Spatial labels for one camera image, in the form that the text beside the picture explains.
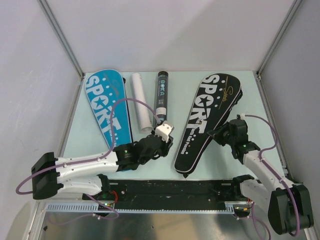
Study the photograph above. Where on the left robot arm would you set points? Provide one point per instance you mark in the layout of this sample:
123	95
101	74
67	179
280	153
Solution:
87	175

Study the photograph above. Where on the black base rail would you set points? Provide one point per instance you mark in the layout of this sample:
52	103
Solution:
161	196

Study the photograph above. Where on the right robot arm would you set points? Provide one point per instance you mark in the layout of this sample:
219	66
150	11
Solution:
286	203

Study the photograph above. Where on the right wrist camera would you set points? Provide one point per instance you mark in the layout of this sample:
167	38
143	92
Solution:
241	116

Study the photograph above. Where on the light green table mat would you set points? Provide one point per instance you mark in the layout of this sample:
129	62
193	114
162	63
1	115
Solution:
216	163

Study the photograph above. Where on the white shuttlecock tube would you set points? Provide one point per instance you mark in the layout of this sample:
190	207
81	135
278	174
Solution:
143	116

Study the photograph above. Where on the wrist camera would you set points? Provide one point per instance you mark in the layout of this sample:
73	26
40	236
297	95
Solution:
241	116
164	130

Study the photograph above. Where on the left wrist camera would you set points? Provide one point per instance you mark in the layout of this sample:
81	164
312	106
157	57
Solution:
164	130

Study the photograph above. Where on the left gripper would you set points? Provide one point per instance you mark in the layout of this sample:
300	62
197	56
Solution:
165	146

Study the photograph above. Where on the right aluminium frame post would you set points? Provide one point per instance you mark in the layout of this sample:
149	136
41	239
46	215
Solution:
293	10

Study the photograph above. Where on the black shuttlecock tube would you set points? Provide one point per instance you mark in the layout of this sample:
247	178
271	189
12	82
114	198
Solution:
161	95

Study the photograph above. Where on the black racket cover front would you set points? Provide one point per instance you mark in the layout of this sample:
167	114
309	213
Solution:
216	95

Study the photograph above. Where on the blue racket cover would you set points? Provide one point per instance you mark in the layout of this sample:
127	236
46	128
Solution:
103	89

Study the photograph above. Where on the left aluminium frame post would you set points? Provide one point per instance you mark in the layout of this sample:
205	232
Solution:
57	29

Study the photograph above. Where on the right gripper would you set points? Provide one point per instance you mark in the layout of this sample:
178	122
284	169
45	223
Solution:
216	134

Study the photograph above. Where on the aluminium frame post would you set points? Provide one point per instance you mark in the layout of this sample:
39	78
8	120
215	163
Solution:
293	10
57	29

